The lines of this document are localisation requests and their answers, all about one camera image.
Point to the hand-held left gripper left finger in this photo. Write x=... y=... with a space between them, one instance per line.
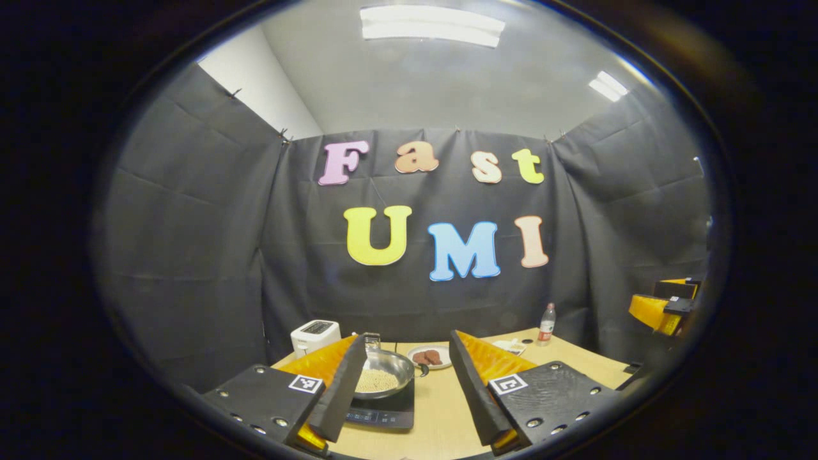
x=342 y=396

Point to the white toaster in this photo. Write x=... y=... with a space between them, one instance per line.
x=313 y=338

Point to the pile of soybeans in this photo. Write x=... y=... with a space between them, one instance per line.
x=377 y=381

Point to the small ceiling light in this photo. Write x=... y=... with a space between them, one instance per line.
x=608 y=86

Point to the clear water bottle red label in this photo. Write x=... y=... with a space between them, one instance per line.
x=546 y=329

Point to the black induction cooktop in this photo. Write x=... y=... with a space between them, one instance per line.
x=383 y=415

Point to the white round plate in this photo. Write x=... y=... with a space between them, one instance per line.
x=429 y=367

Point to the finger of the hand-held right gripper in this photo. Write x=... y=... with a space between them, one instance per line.
x=648 y=311
x=677 y=289

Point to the small black object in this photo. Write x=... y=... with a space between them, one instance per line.
x=632 y=368

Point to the white divided dish with beans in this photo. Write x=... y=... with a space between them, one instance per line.
x=509 y=347

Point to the large ceiling light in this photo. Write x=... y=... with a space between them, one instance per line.
x=431 y=25

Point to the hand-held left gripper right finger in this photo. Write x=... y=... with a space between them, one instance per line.
x=476 y=396

